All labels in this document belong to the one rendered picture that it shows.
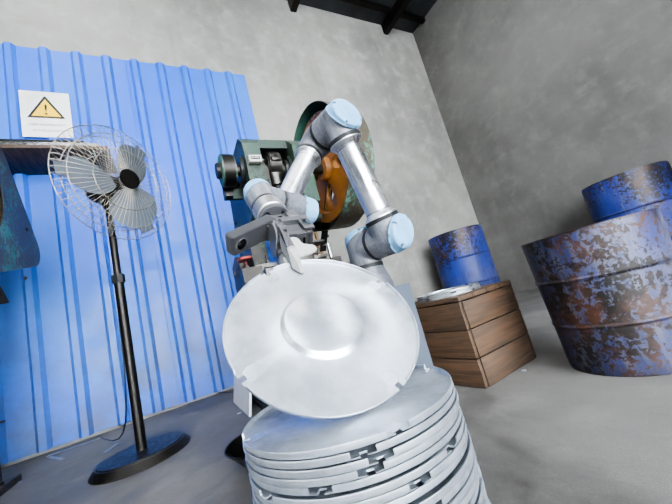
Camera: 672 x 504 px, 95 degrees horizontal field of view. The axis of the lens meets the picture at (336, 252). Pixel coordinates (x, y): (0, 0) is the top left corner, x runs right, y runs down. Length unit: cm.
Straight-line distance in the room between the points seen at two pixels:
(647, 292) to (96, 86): 377
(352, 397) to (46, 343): 264
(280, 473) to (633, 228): 120
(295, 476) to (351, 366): 14
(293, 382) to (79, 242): 268
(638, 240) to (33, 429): 322
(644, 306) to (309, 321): 108
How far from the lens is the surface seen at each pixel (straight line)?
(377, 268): 109
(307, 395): 41
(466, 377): 141
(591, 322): 133
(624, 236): 130
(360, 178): 103
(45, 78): 366
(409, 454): 36
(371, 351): 46
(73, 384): 288
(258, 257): 195
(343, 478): 36
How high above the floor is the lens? 44
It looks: 9 degrees up
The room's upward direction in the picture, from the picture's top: 15 degrees counter-clockwise
